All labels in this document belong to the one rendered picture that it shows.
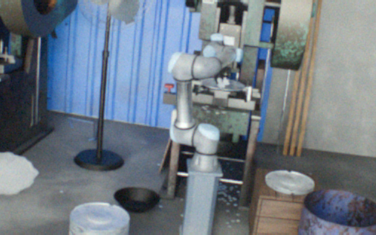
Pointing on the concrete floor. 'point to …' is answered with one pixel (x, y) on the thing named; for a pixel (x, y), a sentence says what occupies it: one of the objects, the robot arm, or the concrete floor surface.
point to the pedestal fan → (110, 161)
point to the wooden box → (275, 207)
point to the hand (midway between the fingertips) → (221, 87)
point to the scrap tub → (339, 214)
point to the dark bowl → (137, 199)
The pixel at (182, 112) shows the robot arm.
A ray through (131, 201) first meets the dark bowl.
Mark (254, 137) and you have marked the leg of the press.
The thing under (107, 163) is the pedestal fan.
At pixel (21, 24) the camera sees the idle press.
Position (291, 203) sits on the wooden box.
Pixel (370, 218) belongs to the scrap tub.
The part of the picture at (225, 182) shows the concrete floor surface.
